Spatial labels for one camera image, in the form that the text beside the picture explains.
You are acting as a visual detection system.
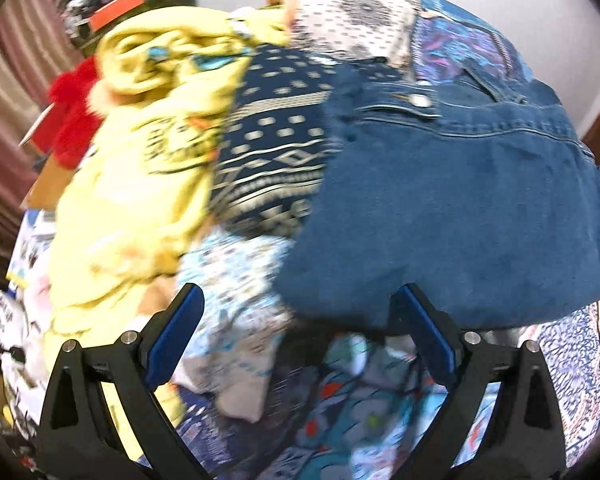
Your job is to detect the yellow printed garment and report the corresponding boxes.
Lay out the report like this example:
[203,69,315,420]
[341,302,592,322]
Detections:
[42,5,291,428]

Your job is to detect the orange box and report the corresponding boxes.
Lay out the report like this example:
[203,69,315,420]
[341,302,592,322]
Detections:
[87,0,148,34]

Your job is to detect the red plush cloth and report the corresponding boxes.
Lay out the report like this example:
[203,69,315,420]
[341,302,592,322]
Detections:
[32,55,106,171]

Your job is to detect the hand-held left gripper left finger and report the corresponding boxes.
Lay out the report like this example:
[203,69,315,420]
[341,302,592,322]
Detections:
[39,282,211,480]

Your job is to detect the scattered printed cards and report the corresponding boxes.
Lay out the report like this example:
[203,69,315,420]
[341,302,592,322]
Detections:
[0,207,61,411]

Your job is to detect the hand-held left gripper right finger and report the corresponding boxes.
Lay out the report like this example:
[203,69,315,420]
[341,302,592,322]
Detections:
[389,282,567,480]

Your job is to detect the striped pink curtain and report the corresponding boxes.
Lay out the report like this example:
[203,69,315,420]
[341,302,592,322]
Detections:
[0,0,88,241]

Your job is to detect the patchwork printed blanket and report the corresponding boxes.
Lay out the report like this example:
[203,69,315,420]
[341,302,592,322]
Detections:
[140,0,600,480]

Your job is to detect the navy patterned cloth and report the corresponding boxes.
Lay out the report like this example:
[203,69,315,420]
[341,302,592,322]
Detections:
[207,45,381,241]

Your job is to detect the blue denim jacket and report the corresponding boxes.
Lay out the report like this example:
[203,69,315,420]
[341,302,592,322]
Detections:
[275,65,600,333]

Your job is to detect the brown cardboard box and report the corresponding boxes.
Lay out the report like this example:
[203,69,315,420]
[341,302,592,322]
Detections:
[20,105,76,211]

